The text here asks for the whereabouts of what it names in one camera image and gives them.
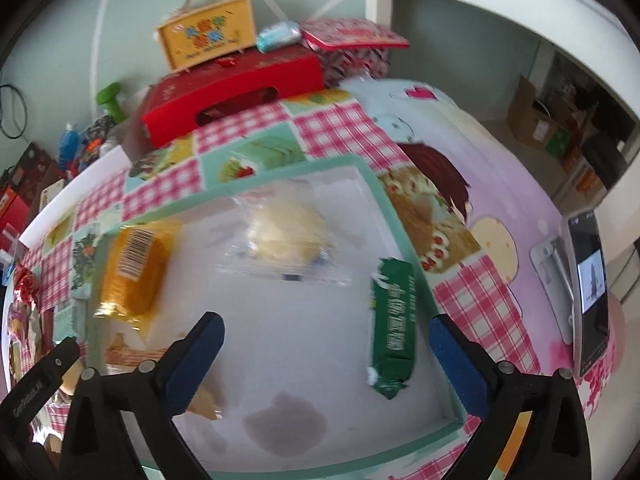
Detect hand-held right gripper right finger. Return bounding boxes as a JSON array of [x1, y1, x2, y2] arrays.
[[427, 313, 593, 480]]

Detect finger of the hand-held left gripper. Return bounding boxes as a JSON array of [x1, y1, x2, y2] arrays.
[[0, 337, 81, 433]]

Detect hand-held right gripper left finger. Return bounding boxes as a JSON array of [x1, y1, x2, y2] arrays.
[[59, 311, 226, 480]]

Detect white snack packet orange print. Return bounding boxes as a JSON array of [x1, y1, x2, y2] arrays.
[[106, 332, 226, 421]]

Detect green snack packet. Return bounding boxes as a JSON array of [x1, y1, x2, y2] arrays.
[[366, 257, 418, 400]]

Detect white tray with green rim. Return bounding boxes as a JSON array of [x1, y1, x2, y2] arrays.
[[85, 155, 471, 473]]

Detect clear bread packet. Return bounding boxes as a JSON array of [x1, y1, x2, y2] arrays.
[[220, 192, 351, 286]]

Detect pink yellow snack packet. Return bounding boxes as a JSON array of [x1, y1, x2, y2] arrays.
[[7, 310, 43, 361]]

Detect red foil snack packet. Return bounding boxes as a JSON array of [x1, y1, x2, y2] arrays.
[[12, 265, 42, 311]]

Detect white phone stand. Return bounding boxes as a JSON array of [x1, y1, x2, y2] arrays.
[[530, 237, 576, 346]]

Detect smartphone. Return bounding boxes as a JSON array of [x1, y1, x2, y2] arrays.
[[567, 210, 611, 378]]

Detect orange red box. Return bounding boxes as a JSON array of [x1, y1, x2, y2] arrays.
[[0, 185, 32, 233]]

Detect dark brown box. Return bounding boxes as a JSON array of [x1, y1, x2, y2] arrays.
[[5, 142, 63, 196]]

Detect blue bottle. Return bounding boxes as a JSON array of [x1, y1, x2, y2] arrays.
[[59, 122, 82, 171]]

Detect dark patterned bag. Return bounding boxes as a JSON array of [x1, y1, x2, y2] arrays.
[[81, 115, 118, 161]]

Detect brown cardboard box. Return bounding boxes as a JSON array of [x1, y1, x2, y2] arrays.
[[507, 75, 556, 151]]

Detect green dumbbell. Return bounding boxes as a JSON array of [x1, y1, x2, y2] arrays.
[[96, 82, 126, 123]]

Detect red gift box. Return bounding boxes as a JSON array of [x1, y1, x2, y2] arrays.
[[141, 45, 325, 150]]

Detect light blue packet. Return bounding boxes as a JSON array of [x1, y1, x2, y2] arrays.
[[256, 21, 303, 52]]

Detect red patterned box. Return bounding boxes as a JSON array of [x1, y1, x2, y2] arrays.
[[300, 17, 411, 86]]

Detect black wall cable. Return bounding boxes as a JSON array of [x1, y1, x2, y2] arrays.
[[0, 84, 27, 140]]

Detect yellow carry box with handle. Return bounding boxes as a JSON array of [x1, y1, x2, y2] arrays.
[[154, 0, 258, 72]]

